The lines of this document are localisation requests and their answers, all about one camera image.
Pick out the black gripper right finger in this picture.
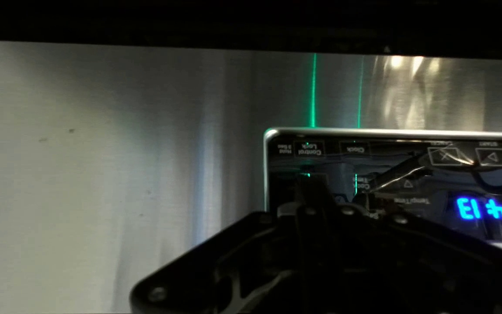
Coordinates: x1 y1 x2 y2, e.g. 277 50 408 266
321 179 502 314

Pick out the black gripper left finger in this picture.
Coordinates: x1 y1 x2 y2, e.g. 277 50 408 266
131 172 326 314

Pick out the black glass control panel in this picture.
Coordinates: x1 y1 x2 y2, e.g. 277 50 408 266
263 127 502 247

